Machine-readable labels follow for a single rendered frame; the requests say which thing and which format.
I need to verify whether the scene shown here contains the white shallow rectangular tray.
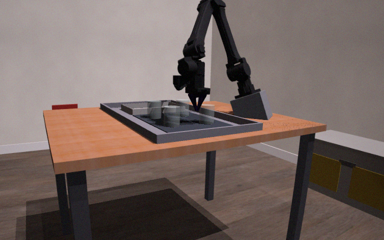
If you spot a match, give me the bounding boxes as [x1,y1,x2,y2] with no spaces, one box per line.
[121,102,176,115]

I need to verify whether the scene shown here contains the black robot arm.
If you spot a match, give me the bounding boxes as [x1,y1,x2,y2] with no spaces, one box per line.
[173,0,261,99]

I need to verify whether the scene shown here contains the clear glass cylinder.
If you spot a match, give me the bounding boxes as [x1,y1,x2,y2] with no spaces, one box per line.
[176,99,190,117]
[147,100,162,119]
[199,104,215,125]
[164,105,180,128]

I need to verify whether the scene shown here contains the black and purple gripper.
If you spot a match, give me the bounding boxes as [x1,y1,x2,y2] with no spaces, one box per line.
[185,75,211,111]

